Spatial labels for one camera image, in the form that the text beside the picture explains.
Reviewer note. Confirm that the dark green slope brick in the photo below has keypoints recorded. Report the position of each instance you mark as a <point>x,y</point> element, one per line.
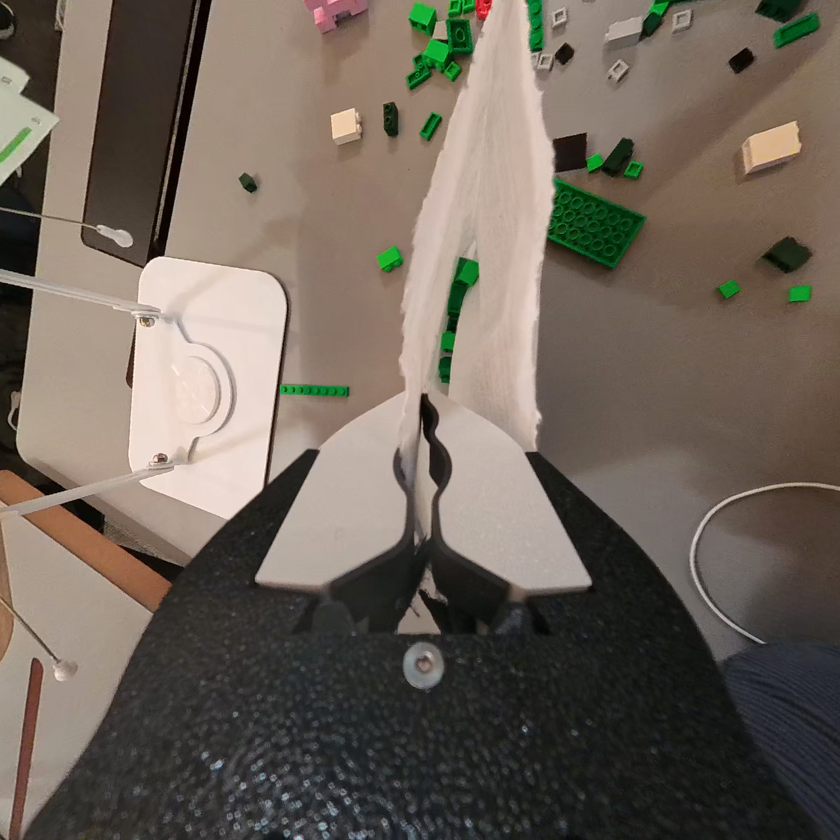
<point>786,256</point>

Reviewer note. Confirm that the long green plate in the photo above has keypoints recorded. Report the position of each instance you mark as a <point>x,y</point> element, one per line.
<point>315,391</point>

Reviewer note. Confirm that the green two-stud brick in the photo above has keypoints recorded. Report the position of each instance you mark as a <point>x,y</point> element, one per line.
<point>390,259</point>

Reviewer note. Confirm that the dark green tall brick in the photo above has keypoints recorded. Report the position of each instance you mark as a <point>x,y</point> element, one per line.
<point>391,119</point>

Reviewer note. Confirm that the white square brick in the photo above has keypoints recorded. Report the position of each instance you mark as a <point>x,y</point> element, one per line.
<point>346,127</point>

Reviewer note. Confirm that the white table with wooden edge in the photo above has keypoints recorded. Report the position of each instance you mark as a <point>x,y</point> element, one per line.
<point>65,538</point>

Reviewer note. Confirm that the small black brick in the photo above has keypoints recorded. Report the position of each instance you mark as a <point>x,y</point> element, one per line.
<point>741,60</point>

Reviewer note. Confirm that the green flat tile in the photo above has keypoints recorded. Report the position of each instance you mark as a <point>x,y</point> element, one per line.
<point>728,289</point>
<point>594,163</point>
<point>800,293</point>
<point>633,170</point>

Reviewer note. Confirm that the small dark green brick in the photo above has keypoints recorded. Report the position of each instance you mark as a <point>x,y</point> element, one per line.
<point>248,183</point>

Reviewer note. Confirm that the black square brick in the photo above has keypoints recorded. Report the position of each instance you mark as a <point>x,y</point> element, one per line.
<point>569,153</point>

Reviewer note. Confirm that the pink brick assembly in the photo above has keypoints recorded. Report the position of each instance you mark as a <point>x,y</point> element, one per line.
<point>334,13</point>

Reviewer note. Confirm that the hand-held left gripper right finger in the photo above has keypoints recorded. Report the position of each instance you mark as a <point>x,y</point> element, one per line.
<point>512,518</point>

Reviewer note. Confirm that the large green studded plate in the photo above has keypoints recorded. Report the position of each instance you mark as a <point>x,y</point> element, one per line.
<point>594,223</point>

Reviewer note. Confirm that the dark green long brick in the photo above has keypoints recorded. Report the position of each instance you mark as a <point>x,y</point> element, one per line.
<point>618,157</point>

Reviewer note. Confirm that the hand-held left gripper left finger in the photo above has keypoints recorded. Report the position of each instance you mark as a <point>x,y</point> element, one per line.
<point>341,512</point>

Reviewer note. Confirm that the person's torso in ribbed sweater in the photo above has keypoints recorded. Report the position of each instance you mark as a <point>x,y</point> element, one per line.
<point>787,735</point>

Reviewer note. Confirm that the brown wooden stick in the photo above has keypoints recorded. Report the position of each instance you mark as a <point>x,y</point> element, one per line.
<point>26,754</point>

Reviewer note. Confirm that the black rectangular panel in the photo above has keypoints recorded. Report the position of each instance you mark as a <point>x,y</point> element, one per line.
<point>144,118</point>

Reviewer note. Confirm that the grey desk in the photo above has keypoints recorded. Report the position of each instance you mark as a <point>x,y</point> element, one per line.
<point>295,216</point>

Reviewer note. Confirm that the white paper bag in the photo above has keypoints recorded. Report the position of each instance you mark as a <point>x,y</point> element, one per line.
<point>499,164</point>

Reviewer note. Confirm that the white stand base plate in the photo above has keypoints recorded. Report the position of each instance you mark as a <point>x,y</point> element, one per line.
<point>262,328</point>

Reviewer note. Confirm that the large cream brick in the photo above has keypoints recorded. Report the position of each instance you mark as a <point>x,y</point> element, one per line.
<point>771,148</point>

